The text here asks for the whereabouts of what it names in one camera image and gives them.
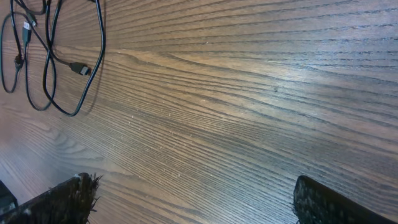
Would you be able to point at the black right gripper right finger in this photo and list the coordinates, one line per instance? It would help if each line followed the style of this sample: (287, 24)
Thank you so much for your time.
(315, 203)

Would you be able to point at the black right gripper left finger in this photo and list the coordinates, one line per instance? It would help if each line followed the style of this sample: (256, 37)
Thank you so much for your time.
(69, 202)

